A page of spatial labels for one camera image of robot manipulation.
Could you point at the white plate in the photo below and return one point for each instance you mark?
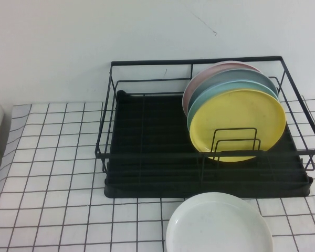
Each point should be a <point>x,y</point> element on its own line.
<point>218,225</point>

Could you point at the teal plate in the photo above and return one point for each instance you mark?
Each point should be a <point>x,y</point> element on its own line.
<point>199,107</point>

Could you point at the pink plate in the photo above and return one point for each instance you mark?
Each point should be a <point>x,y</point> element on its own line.
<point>191,86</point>

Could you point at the yellow plate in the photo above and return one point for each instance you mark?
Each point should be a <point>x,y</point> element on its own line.
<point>239,115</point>

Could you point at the grey plate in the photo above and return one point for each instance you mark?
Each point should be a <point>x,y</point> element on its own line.
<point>225,77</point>

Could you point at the black plastic drip tray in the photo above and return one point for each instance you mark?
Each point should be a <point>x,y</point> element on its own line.
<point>152,123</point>

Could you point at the white black-grid tablecloth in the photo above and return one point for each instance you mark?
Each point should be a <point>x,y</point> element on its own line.
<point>55,162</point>

